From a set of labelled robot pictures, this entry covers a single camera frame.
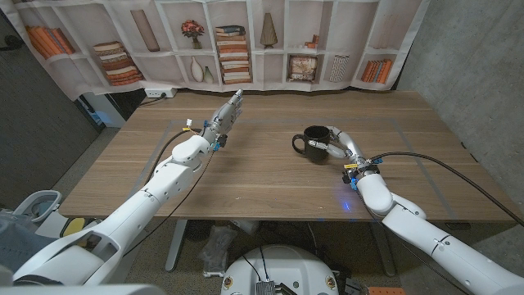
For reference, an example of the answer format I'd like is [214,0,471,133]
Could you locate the person's blue jeans leg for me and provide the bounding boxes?
[0,216,58,271]

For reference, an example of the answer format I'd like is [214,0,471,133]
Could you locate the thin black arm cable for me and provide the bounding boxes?
[122,147,217,257]
[355,188,472,295]

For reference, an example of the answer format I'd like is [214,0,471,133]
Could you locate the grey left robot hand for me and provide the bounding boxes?
[202,88,244,144]

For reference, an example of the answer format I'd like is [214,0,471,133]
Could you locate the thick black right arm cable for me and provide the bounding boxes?
[368,151,524,228]

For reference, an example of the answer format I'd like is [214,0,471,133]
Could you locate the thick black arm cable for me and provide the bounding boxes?
[368,151,524,228]
[145,128,205,186]

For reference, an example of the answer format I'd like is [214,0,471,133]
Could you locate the clear plastic bag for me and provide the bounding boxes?
[198,224,238,279]

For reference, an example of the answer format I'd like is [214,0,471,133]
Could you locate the black power strip cord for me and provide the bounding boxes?
[138,93,168,108]

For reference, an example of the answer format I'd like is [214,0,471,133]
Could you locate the orange box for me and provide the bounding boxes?
[368,286,406,295]

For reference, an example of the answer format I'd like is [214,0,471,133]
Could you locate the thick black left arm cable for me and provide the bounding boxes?
[145,128,205,186]

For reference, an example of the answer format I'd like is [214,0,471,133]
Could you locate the white power strip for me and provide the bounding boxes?
[143,87,178,99]

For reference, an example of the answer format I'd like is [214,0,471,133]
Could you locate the black round object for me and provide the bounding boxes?
[184,220,212,243]

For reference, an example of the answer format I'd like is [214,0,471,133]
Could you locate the grey metal table leg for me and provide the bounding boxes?
[165,220,188,274]
[370,222,397,278]

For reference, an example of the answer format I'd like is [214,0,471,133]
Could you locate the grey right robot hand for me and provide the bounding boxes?
[307,125,376,175]

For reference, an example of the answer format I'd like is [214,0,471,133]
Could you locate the yellow black-rimmed disc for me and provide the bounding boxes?
[60,217,85,238]

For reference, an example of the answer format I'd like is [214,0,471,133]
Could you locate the printed bookshelf backdrop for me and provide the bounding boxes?
[0,0,431,102]

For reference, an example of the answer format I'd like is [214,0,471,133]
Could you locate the black ceramic mug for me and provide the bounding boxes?
[291,125,333,164]

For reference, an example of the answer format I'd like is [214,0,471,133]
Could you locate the white grey bin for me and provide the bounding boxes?
[11,189,63,225]

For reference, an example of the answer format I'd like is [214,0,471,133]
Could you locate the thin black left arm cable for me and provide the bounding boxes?
[122,147,217,257]

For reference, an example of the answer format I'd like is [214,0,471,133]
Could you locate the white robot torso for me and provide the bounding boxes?
[220,244,340,295]

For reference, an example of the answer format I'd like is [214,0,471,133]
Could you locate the white cabinet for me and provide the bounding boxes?
[81,90,127,129]

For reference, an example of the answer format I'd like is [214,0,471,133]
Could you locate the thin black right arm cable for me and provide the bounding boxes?
[355,188,472,295]

